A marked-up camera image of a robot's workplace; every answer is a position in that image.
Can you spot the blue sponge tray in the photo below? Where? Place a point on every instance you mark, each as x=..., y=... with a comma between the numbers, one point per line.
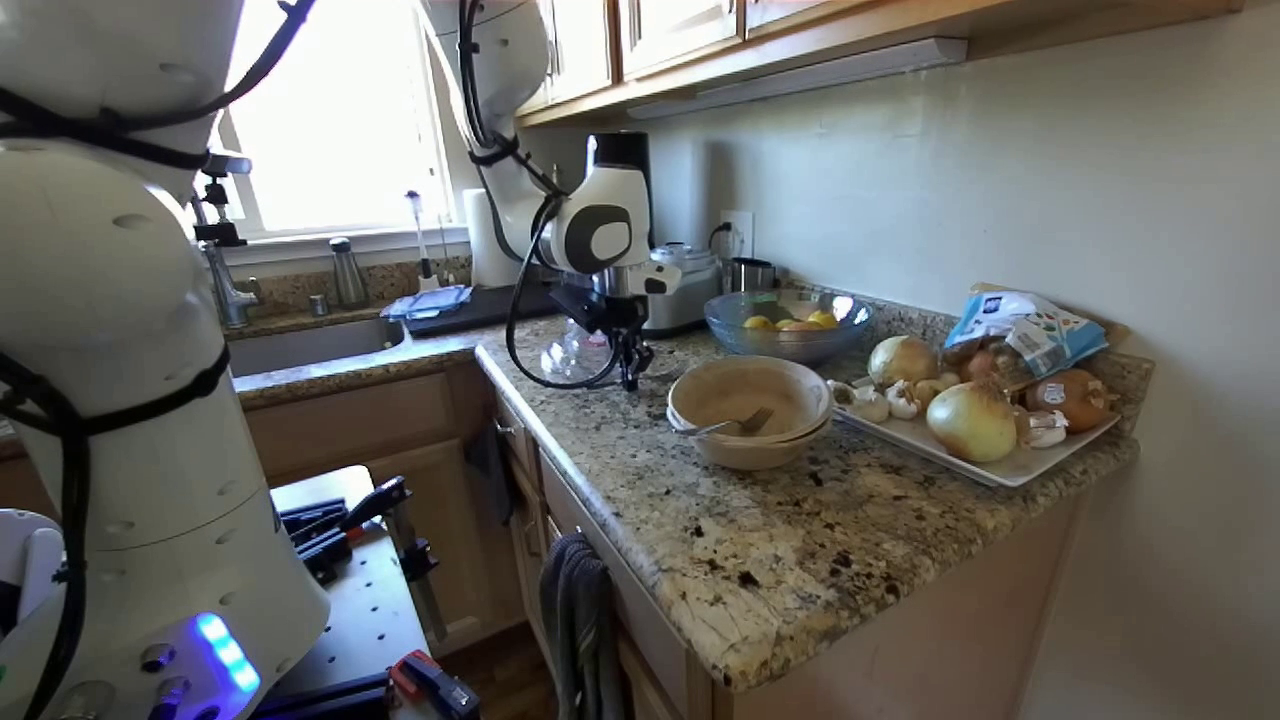
x=425, y=308

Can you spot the white wall outlet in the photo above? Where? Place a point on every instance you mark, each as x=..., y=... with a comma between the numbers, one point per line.
x=739, y=234

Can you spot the black camera on clamp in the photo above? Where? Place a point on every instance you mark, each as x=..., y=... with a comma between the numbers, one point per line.
x=219, y=202

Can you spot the black hand tools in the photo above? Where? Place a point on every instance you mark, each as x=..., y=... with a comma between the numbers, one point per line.
x=335, y=522

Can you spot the grey hanging dish towel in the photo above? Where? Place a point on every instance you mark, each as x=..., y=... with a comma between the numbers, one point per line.
x=584, y=626

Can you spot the silver food chopper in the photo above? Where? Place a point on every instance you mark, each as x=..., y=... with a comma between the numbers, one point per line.
x=693, y=285

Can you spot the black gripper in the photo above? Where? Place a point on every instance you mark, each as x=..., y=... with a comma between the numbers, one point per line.
x=623, y=317

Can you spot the blue white food package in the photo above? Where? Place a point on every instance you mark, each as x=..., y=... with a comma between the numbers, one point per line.
x=1027, y=330

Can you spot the silver sink faucet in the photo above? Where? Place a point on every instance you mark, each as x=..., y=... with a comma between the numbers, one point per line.
x=228, y=285

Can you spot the white paper towel roll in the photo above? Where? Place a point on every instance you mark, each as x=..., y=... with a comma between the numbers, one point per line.
x=481, y=244

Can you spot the wooden upper cabinet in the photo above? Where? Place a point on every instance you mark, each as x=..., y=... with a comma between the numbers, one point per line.
x=681, y=33

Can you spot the white dish brush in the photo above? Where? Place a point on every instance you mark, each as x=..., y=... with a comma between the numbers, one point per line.
x=425, y=244

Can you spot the dark hanging towel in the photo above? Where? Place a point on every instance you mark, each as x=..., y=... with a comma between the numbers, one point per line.
x=488, y=473

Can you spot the white rectangular plate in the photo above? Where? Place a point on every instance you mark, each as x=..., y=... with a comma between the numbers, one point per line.
x=1012, y=467

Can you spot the white ceramic bowl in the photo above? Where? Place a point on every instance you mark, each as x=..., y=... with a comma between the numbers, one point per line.
x=761, y=459
x=746, y=387

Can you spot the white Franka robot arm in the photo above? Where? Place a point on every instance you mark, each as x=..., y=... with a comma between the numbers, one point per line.
x=122, y=347

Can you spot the bright kitchen window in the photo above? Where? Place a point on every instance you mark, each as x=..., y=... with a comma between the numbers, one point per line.
x=345, y=121

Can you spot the white mushroom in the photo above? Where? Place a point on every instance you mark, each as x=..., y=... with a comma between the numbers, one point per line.
x=866, y=400
x=904, y=397
x=1044, y=431

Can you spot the steel kitchen sink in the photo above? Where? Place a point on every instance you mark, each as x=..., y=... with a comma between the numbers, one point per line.
x=303, y=347

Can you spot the black perforated cart table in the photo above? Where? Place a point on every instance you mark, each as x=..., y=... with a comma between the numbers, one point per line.
x=360, y=615

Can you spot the yellow lemon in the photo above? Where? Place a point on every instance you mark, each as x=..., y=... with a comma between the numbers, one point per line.
x=759, y=325
x=816, y=323

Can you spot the black ribbed drying mat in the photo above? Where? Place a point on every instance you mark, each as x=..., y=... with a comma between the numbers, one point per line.
x=485, y=305

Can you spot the red blue tool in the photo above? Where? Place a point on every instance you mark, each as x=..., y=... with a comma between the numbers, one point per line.
x=434, y=684

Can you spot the wooden base cabinet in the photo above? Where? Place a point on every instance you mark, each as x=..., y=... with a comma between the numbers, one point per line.
x=400, y=441

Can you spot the yellow onion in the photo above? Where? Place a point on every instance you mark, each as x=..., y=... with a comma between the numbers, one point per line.
x=974, y=427
x=900, y=363

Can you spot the clear glass fruit bowl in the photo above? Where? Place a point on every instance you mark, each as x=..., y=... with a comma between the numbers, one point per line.
x=802, y=343

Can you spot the small clear lid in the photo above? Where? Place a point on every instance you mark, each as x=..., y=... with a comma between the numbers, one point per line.
x=572, y=355

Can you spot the brown onion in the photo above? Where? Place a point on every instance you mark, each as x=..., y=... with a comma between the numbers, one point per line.
x=989, y=367
x=1070, y=400

